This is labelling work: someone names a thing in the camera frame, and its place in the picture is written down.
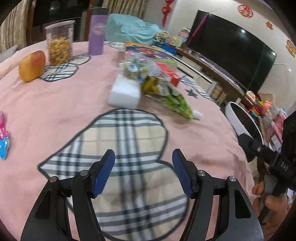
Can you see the wooden framed glass door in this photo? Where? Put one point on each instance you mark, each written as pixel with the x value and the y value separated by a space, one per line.
pixel 57 11

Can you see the green snack pouch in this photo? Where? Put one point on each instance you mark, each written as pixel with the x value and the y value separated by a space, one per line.
pixel 178 104

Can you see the toy ferris wheel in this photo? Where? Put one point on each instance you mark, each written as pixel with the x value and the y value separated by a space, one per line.
pixel 160 37

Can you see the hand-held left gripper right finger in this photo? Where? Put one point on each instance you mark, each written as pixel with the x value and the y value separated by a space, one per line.
pixel 182 173

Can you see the round red wall decal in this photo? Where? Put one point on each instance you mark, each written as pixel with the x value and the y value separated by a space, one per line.
pixel 245 10

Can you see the pink stick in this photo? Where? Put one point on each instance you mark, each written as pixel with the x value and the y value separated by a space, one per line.
pixel 198 25

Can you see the red yellow apple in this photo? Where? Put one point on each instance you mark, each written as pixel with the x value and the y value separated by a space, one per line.
pixel 31 67

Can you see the person's right hand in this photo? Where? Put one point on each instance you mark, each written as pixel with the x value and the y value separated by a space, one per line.
pixel 277 208

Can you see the armchair with teal cover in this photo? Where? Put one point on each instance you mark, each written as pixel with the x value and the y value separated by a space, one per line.
pixel 131 27

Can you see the small toy telephone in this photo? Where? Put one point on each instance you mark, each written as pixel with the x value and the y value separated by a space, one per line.
pixel 251 95

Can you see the white rectangular box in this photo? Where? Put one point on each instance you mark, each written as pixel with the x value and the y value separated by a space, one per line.
pixel 124 92

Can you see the blue toy base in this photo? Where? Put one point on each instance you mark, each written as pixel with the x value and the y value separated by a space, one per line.
pixel 168 48

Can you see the black flat television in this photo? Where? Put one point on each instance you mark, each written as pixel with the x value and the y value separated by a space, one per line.
pixel 231 51

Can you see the red white carton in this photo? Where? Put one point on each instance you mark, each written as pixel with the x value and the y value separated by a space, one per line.
pixel 168 73

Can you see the sofa with pink cover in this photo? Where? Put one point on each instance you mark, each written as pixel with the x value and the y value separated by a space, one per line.
pixel 7 55

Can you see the clear plastic snack jar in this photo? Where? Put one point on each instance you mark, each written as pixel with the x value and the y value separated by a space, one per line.
pixel 60 44

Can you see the colourful picture book box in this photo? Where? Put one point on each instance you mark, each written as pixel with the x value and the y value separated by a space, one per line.
pixel 148 49

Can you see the blue plastic toy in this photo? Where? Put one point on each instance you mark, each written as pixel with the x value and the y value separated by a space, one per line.
pixel 3 148

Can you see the gold figure wall decal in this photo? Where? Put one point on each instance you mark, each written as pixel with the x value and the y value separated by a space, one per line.
pixel 291 47

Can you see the purple water bottle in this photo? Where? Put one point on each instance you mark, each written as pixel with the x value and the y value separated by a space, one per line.
pixel 98 32

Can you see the pastel toy house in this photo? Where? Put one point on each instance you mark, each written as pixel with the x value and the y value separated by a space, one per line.
pixel 177 40

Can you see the colourful toy playset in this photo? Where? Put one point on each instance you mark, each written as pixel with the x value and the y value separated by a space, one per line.
pixel 185 33

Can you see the pink tablecloth with plaid hearts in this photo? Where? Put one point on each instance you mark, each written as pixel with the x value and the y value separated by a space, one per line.
pixel 69 99

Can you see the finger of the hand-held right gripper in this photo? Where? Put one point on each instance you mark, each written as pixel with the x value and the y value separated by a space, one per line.
pixel 254 148

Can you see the white bin with black liner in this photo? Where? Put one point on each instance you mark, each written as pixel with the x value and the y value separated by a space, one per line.
pixel 245 122

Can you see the pink plastic toy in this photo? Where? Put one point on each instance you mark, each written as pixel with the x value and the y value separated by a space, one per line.
pixel 2 127

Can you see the white television stand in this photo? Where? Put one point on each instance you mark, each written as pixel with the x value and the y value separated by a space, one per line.
pixel 203 71

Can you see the pink toy box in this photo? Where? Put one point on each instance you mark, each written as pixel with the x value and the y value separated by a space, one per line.
pixel 276 120

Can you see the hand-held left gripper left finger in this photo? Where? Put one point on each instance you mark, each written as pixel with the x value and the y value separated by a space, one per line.
pixel 105 171

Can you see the beige curtain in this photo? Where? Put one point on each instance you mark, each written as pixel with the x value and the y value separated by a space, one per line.
pixel 122 5
pixel 13 25

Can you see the small red wall decal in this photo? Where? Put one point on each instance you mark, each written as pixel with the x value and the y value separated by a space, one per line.
pixel 268 25

